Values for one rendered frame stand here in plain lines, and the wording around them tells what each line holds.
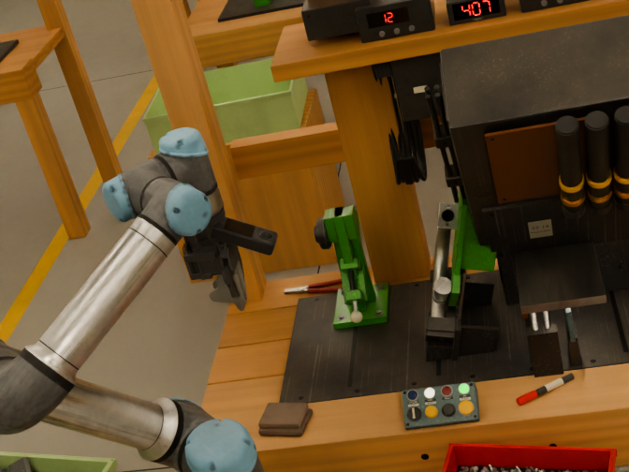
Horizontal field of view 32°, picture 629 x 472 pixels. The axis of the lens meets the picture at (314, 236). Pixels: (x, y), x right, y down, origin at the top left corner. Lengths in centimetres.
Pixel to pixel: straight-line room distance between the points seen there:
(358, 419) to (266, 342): 44
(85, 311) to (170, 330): 284
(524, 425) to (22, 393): 102
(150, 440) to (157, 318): 267
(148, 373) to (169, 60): 200
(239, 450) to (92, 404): 26
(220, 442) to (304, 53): 90
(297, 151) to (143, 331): 204
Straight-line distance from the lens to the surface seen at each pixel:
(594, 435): 227
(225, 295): 200
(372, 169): 260
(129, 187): 182
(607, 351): 238
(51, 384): 169
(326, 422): 233
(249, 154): 271
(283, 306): 277
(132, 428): 195
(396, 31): 236
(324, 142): 267
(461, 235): 225
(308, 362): 251
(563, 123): 186
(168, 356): 438
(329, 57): 236
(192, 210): 170
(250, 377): 256
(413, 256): 271
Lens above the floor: 234
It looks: 29 degrees down
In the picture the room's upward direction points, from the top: 15 degrees counter-clockwise
